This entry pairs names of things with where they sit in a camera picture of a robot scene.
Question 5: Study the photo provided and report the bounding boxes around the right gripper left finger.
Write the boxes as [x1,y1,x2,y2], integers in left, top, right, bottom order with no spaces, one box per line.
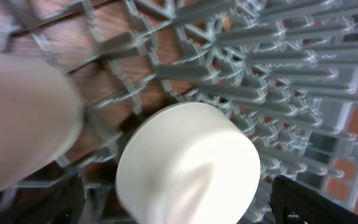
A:
[12,175,85,224]

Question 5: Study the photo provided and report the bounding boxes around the grey dishwasher rack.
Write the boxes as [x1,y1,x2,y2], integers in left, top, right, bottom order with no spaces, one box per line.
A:
[0,0,358,223]

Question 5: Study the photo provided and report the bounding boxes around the white cup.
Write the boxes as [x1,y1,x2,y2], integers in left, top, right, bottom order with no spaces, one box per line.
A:
[116,102,261,224]

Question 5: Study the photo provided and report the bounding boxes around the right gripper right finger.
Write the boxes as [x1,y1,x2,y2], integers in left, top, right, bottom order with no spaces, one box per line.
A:
[269,175,358,224]

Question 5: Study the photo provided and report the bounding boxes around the white bowl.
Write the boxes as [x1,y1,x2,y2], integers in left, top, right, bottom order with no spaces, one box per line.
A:
[0,54,84,191]

